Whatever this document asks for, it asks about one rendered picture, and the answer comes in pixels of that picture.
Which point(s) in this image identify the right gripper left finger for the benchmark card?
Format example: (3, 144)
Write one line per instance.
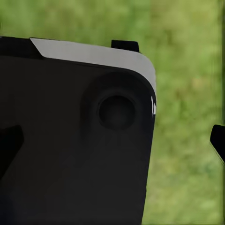
(11, 140)

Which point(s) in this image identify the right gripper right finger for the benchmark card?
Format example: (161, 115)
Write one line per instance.
(217, 139)

